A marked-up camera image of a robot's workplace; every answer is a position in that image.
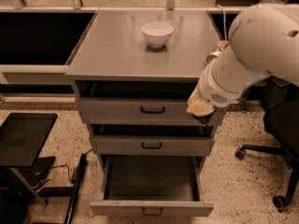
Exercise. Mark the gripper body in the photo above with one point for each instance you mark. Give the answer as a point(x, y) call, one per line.
point(212, 92)

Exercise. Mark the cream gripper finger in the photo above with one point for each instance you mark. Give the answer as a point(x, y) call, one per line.
point(197, 105)

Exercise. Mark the gold can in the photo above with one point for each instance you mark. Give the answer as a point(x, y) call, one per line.
point(217, 50)

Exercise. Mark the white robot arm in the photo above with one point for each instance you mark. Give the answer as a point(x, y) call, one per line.
point(263, 42)

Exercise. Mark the grey drawer cabinet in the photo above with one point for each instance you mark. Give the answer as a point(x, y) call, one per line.
point(114, 48)

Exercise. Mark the middle grey drawer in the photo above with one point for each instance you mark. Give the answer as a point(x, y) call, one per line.
point(151, 140)

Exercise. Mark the grey drawer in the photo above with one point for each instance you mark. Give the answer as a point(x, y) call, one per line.
point(138, 102)
point(151, 140)
point(151, 186)

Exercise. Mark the top grey drawer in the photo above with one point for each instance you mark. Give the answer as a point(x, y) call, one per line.
point(138, 102)

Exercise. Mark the bottom grey drawer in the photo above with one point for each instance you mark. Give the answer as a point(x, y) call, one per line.
point(151, 186)

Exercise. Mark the black office chair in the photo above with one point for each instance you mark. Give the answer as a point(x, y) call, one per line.
point(280, 100)

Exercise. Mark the white ceramic bowl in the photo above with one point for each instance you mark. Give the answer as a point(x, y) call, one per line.
point(157, 33)

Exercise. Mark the black pole on floor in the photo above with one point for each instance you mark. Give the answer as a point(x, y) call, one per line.
point(74, 196)

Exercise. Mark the black side table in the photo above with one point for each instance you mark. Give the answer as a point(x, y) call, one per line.
point(22, 136)

